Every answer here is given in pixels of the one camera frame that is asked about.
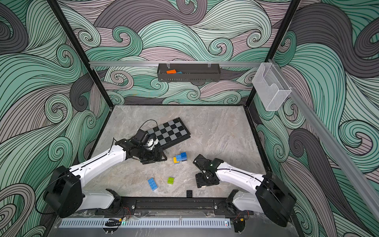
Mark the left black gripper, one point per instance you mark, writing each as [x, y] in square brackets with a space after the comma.
[153, 158]

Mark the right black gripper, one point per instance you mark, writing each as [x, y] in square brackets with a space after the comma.
[201, 179]

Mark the black square brick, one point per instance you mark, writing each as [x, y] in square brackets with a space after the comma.
[189, 193]

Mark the dark blue square brick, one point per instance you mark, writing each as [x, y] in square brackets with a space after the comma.
[183, 156]

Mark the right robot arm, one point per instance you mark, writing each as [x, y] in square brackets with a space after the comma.
[263, 193]

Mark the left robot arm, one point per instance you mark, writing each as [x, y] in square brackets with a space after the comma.
[66, 193]

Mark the lime green square brick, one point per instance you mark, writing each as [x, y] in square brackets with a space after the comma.
[170, 180]

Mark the black grey chessboard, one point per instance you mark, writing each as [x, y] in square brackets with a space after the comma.
[170, 133]

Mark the orange block in tray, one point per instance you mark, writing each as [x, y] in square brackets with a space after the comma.
[171, 71]

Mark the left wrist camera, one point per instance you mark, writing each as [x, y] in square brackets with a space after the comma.
[146, 139]

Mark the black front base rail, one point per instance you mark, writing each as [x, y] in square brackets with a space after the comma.
[177, 203]

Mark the black wall tray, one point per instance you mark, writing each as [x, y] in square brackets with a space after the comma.
[198, 73]

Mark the aluminium rail back wall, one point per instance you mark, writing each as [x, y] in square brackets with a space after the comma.
[134, 63]

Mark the aluminium rail wall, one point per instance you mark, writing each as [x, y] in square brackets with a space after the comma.
[341, 157]
[134, 63]

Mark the white slotted cable duct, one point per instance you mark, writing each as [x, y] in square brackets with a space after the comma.
[181, 222]

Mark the clear plastic wall bin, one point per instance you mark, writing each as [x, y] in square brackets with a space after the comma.
[271, 87]

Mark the aluminium rail right wall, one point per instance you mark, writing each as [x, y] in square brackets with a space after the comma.
[341, 157]

